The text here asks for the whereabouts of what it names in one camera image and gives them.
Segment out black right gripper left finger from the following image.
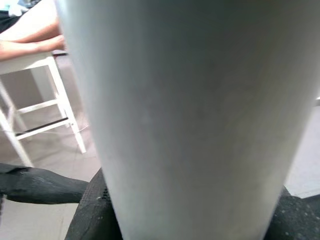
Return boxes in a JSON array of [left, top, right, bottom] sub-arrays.
[[64, 167, 123, 240]]

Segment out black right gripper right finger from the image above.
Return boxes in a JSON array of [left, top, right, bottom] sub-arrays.
[[264, 186, 320, 240]]

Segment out white plastic table leg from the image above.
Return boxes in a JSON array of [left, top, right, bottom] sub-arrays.
[[54, 0, 320, 240]]

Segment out white wooden stool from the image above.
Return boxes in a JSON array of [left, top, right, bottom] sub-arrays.
[[0, 51, 87, 168]]

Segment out seated person bare legs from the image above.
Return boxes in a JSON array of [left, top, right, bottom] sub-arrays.
[[0, 0, 66, 61]]

